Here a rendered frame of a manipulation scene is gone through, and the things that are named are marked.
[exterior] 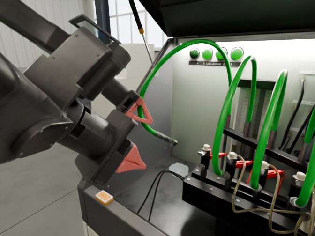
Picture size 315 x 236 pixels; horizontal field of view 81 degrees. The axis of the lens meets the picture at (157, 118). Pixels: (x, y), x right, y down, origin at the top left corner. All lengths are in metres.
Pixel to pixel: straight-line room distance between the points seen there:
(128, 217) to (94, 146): 0.37
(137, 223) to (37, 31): 0.51
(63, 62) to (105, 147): 0.11
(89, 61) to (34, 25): 0.30
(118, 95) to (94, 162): 0.25
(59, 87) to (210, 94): 0.73
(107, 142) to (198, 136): 0.73
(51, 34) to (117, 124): 0.27
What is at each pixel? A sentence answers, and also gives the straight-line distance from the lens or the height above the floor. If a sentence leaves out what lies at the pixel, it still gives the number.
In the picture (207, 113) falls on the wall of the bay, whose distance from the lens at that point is 0.89.
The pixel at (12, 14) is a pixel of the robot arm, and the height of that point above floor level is 1.45.
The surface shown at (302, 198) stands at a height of 1.14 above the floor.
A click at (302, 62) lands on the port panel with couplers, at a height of 1.35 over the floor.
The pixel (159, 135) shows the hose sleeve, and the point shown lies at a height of 1.14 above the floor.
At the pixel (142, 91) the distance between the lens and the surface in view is 0.50.
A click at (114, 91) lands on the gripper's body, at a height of 1.29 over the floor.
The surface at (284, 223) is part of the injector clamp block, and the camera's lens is 0.62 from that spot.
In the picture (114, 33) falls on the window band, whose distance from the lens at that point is 6.88.
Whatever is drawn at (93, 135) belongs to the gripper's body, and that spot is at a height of 1.28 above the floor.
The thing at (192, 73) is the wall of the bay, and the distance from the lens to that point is 0.89.
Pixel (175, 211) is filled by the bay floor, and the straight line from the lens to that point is 0.77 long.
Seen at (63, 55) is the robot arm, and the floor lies 1.38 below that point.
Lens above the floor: 1.38
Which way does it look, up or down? 19 degrees down
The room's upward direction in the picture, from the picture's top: straight up
